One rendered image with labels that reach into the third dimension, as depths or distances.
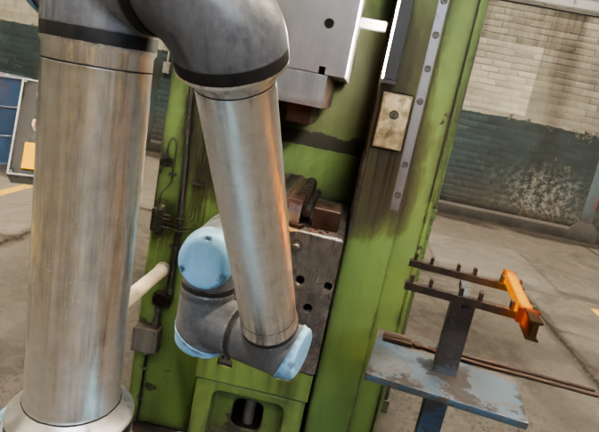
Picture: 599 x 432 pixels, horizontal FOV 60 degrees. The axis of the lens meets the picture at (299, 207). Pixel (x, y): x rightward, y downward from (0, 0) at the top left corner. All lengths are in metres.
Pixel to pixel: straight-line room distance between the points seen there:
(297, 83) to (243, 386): 0.95
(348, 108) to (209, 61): 1.55
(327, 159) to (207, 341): 1.27
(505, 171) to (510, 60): 1.50
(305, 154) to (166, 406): 1.08
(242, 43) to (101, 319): 0.34
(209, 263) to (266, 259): 0.19
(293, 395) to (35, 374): 1.17
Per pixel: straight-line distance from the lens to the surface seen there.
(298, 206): 1.58
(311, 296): 1.60
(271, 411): 1.85
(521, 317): 1.31
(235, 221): 0.62
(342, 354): 1.89
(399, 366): 1.48
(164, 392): 2.10
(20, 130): 1.59
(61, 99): 0.57
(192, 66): 0.50
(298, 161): 2.05
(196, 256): 0.84
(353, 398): 1.97
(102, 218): 0.58
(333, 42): 1.55
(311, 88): 1.55
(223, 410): 1.89
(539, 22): 7.93
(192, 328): 0.90
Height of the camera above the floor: 1.31
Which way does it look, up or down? 13 degrees down
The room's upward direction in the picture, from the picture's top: 11 degrees clockwise
